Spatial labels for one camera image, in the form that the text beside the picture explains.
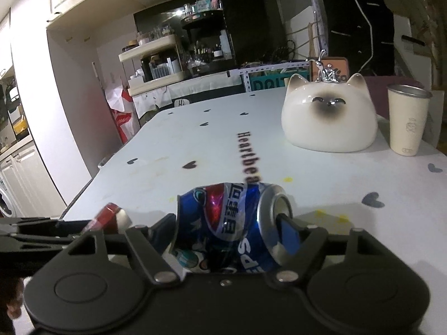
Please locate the silver figurine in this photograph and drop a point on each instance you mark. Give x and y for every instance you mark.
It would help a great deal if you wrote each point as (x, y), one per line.
(328, 73)

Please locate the white cat shaped ceramic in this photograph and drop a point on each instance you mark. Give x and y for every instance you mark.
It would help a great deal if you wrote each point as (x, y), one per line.
(328, 125)

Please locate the dish rack with yellow bowl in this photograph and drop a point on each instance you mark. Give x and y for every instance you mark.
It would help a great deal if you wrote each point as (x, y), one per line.
(19, 118)

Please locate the red white plastic bag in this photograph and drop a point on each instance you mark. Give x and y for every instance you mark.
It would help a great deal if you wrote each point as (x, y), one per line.
(120, 118)

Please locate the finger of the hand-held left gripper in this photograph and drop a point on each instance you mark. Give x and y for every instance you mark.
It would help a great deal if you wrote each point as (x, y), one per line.
(38, 243)
(45, 226)

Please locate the teal letter sign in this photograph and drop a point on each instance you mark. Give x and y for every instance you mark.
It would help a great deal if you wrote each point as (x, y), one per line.
(269, 83)

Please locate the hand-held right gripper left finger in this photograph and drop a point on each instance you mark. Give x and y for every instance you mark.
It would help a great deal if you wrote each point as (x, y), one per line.
(164, 230)

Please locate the white lower kitchen cabinets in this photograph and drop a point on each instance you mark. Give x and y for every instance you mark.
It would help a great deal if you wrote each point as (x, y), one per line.
(24, 178)

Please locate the black rack with bottles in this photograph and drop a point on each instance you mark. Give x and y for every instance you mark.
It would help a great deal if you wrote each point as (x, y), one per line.
(209, 42)

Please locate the crushed blue can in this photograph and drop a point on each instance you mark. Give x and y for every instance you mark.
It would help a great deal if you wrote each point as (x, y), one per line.
(227, 223)

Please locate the orange paw print card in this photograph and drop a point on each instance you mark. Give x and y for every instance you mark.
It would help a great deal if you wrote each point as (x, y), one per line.
(342, 64)

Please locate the black jacket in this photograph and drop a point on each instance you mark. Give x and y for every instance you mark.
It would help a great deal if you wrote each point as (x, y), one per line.
(349, 14)

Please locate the cream cup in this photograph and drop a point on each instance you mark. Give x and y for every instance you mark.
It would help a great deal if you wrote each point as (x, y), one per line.
(408, 122)

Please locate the red white can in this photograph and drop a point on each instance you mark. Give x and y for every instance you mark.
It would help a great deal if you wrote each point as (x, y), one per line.
(111, 220)

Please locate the purple cloth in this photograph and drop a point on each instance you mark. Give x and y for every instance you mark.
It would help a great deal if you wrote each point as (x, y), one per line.
(380, 94)

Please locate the white washing machine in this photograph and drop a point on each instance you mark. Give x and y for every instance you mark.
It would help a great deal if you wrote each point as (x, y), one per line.
(6, 200)

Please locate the bear print cloth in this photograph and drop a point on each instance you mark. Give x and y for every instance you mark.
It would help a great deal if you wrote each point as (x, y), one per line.
(150, 106)

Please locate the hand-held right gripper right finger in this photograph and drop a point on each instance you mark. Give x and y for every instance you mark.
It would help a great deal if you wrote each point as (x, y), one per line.
(290, 232)

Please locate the cream storage organizer shelf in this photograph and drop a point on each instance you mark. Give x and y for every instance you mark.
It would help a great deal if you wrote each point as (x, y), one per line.
(153, 76)

